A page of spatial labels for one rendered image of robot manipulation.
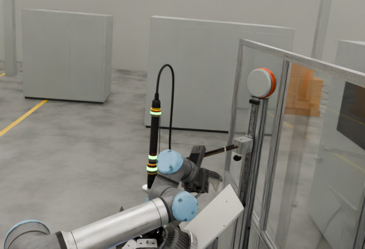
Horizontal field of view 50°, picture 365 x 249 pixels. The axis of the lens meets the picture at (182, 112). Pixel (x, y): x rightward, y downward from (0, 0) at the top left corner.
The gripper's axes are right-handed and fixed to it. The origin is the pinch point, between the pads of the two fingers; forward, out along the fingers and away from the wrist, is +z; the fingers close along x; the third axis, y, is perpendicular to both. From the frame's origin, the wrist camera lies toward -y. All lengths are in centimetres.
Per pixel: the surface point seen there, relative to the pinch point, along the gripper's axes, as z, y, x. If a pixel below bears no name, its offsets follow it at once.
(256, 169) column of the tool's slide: 73, -21, -3
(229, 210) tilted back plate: 45.5, 5.9, -7.6
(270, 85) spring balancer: 45, -58, 11
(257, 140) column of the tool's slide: 62, -34, 0
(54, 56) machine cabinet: 401, -349, -555
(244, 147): 55, -28, -5
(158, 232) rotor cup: 33, 19, -38
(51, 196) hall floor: 208, -20, -283
